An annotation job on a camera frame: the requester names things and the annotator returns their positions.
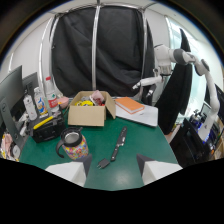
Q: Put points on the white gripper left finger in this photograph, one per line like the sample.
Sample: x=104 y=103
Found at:
x=68 y=170

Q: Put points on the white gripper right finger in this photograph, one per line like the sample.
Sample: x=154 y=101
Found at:
x=157 y=169

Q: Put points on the small black plug adapter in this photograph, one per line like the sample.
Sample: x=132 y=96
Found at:
x=103 y=163

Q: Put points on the black kitchen knife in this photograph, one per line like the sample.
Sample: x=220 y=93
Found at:
x=119 y=143

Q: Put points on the black toolbox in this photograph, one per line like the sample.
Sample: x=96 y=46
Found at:
x=48 y=128

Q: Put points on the silver laptop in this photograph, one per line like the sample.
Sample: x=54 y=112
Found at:
x=140 y=115

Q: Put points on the open cardboard box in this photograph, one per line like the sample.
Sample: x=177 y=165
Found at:
x=89 y=111

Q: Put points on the pink bowl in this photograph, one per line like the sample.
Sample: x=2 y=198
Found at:
x=62 y=101

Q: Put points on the yellow item in box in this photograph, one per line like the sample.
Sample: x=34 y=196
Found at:
x=85 y=103

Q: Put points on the orange book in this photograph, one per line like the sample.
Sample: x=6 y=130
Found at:
x=129 y=104

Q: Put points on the blue-label water bottle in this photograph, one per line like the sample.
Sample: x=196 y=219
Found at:
x=40 y=102

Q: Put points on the white spray bottle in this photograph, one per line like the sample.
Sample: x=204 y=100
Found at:
x=30 y=107

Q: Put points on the red-label water bottle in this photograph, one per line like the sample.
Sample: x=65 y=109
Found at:
x=51 y=95

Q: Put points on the pink packet in box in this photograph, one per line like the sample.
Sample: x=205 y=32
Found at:
x=98 y=97

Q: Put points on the black computer monitor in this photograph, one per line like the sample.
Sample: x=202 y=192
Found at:
x=11 y=100

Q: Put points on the black curtain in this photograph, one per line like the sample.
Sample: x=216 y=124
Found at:
x=100 y=50

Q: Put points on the silver metal frame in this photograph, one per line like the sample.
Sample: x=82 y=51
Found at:
x=95 y=46

